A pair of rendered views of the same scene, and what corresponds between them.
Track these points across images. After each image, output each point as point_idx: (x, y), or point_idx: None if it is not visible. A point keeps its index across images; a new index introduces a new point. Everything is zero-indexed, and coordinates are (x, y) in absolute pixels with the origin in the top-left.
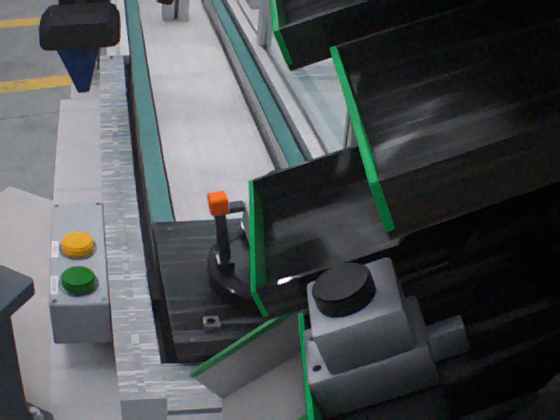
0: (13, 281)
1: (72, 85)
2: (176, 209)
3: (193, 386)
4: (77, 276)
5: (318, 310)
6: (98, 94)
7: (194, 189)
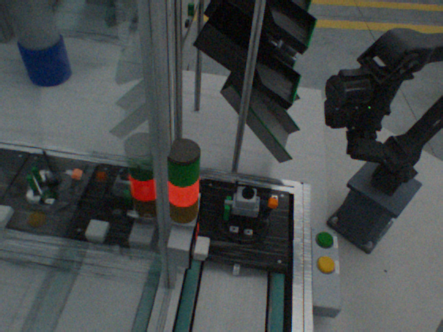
0: (355, 182)
1: None
2: (263, 322)
3: (284, 182)
4: (325, 237)
5: None
6: None
7: None
